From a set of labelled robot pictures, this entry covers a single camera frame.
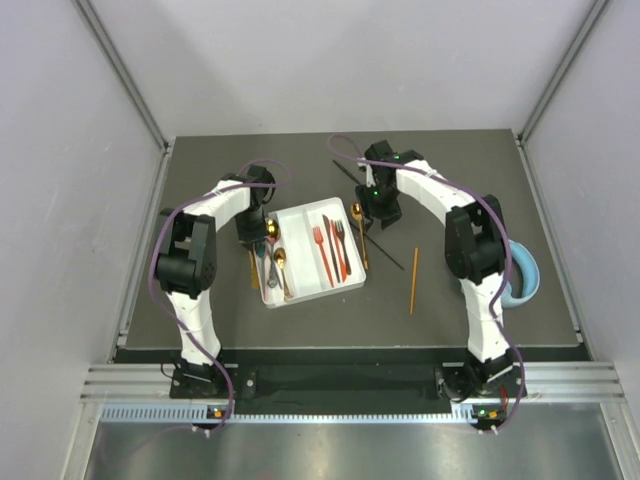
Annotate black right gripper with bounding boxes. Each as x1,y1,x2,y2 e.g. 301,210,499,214
355,182,401,232

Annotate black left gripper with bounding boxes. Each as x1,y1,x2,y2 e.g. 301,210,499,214
233,206,269,251

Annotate gold thin utensil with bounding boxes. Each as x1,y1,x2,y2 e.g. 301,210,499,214
351,202,369,270

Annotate black chopstick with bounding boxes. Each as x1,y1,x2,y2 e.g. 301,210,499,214
349,220,405,271
332,159,363,185

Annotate gold metal spoon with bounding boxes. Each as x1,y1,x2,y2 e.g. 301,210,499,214
273,247,293,301

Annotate gold metal knife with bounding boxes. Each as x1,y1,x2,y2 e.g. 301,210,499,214
248,250,260,290

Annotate iridescent purple spoon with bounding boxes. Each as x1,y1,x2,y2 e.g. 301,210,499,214
267,243,280,288

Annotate white divided utensil tray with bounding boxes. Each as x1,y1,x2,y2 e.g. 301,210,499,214
259,197,366,309

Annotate orange plastic fork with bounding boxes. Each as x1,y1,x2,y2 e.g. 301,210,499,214
312,226,334,287

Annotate orange plastic knife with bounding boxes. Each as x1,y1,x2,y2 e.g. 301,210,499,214
332,220,351,281

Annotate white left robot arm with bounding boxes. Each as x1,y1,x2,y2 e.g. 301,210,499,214
151,165,276,397

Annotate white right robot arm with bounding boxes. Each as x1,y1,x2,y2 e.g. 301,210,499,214
356,140,513,401

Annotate light blue headphones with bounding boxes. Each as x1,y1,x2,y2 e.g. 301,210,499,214
501,240,541,309

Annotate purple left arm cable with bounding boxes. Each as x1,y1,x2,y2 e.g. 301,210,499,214
149,158,292,434

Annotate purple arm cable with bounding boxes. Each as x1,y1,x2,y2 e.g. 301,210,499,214
326,131,527,434
149,158,292,434

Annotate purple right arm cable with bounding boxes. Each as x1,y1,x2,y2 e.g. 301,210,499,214
326,131,527,434

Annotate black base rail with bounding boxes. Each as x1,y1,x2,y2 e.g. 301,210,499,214
114,344,591,416

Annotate grey cable duct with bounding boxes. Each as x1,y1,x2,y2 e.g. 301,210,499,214
94,399,478,425

